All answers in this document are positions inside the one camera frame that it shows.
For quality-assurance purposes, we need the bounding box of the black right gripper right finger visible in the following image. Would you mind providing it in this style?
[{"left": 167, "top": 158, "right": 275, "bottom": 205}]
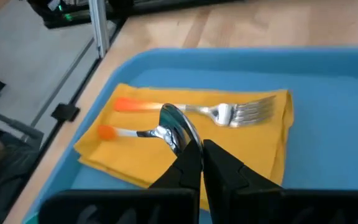
[{"left": 203, "top": 139, "right": 285, "bottom": 200}]

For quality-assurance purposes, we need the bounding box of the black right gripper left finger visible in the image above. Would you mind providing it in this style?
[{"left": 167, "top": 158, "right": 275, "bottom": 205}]
[{"left": 149, "top": 139, "right": 204, "bottom": 192}]

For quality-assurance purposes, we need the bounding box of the yellow cloth napkin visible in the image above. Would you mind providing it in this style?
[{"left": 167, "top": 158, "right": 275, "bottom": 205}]
[{"left": 73, "top": 82, "right": 295, "bottom": 212}]

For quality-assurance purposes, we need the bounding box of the metal fork orange handle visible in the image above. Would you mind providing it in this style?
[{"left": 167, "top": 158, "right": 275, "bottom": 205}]
[{"left": 113, "top": 95, "right": 277, "bottom": 129}]

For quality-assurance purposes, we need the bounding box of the blue plastic serving tray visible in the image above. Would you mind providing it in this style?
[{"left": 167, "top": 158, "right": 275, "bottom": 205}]
[{"left": 22, "top": 46, "right": 358, "bottom": 224}]

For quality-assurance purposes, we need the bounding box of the black table edge frame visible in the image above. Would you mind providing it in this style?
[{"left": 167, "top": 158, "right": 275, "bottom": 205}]
[{"left": 0, "top": 0, "right": 241, "bottom": 224}]

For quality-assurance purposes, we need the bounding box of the black frame clamp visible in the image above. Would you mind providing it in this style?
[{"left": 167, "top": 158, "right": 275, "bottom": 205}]
[{"left": 50, "top": 103, "right": 81, "bottom": 123}]

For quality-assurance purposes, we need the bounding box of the aluminium frame post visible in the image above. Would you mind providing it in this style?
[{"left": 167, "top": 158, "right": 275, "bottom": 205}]
[{"left": 88, "top": 0, "right": 111, "bottom": 59}]

